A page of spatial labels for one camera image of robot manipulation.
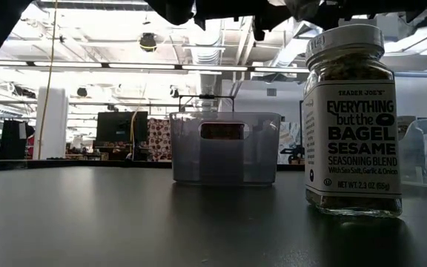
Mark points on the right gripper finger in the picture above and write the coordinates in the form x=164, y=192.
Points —
x=259, y=29

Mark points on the red spice tin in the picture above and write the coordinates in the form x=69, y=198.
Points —
x=222, y=131

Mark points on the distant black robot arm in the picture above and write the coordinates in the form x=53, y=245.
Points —
x=293, y=154

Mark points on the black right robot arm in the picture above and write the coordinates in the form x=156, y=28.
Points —
x=384, y=7

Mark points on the black ceiling dome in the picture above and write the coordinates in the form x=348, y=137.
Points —
x=148, y=41

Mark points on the long ceiling light bar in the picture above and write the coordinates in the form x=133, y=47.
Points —
x=69, y=64

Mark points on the red dotted panel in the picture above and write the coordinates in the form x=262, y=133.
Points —
x=159, y=139

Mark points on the black monitor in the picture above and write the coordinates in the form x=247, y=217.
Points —
x=117, y=126

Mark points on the smoky clear plastic bin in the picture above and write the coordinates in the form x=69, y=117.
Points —
x=224, y=163

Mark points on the white pillar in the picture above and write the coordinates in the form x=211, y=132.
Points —
x=50, y=122

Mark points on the black cabinet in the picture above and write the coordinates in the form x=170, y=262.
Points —
x=13, y=141

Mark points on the ribbed silver duct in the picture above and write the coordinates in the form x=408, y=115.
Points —
x=206, y=55

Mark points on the silver ceiling duct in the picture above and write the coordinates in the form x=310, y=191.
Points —
x=291, y=52

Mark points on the black gantry frame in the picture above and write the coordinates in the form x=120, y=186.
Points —
x=206, y=96

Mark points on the black table frame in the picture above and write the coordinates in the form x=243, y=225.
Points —
x=87, y=164

